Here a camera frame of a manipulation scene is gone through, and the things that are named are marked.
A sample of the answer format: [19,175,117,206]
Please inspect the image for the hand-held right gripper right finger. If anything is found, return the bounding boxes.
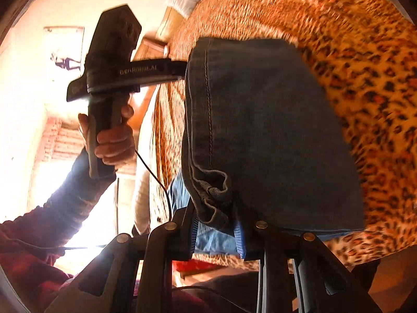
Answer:
[233,220,382,313]

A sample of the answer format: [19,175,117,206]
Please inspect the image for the small wooden headboard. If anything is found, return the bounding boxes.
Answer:
[156,7,183,40]

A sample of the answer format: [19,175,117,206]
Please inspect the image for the large wooden headboard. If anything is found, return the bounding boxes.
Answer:
[130,37,168,118]

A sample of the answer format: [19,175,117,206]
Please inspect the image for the leopard print bedspread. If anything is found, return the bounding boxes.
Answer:
[148,0,417,268]

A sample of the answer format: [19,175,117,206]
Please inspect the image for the person's maroon torso clothing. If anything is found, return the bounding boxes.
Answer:
[0,251,209,313]

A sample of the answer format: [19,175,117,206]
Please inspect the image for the light curtain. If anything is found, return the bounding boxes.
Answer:
[36,117,137,173]

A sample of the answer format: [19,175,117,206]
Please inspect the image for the person's left hand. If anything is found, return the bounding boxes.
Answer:
[77,104,136,167]

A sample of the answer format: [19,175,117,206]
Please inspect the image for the black cable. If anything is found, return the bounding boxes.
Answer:
[134,150,173,222]

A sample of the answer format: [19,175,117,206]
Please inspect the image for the person's left forearm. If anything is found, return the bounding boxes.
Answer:
[0,148,117,258]

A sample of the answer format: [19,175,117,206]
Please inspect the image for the white bed sheet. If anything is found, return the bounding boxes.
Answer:
[133,94,158,235]

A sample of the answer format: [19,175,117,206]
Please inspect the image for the blue denim pants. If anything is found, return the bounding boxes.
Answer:
[169,37,365,256]

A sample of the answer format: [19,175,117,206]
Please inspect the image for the red cloth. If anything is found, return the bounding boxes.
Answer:
[173,260,225,272]

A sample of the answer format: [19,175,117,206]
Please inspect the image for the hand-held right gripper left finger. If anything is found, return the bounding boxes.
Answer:
[44,207,199,313]

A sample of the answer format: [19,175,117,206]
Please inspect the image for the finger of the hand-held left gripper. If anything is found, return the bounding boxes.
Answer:
[168,58,188,80]

